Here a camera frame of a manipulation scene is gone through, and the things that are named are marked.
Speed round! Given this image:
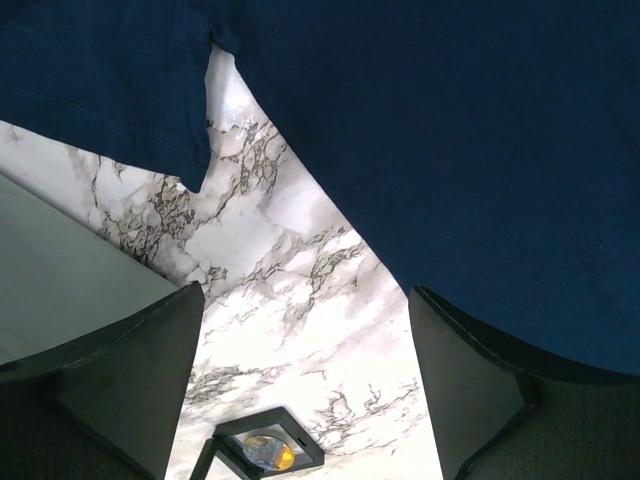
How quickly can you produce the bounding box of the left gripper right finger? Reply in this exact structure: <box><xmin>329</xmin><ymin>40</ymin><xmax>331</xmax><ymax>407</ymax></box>
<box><xmin>409</xmin><ymin>287</ymin><xmax>639</xmax><ymax>479</ymax></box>

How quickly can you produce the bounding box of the translucent green storage box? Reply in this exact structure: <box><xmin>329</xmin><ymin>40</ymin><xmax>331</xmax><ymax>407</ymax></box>
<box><xmin>1</xmin><ymin>178</ymin><xmax>177</xmax><ymax>364</ymax></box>

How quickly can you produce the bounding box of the small black open case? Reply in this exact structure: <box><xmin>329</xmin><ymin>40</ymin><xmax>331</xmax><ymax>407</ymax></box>
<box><xmin>190</xmin><ymin>406</ymin><xmax>325</xmax><ymax>480</ymax></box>

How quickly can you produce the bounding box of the round colourful brooch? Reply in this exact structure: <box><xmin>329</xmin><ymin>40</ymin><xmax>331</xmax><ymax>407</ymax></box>
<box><xmin>242</xmin><ymin>434</ymin><xmax>295</xmax><ymax>472</ymax></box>

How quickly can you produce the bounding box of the navy blue t-shirt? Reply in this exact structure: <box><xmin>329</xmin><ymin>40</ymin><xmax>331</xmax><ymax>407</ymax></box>
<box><xmin>1</xmin><ymin>1</ymin><xmax>639</xmax><ymax>375</ymax></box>

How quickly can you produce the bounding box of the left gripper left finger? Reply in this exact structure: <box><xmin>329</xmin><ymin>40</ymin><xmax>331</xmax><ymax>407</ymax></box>
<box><xmin>1</xmin><ymin>282</ymin><xmax>205</xmax><ymax>479</ymax></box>

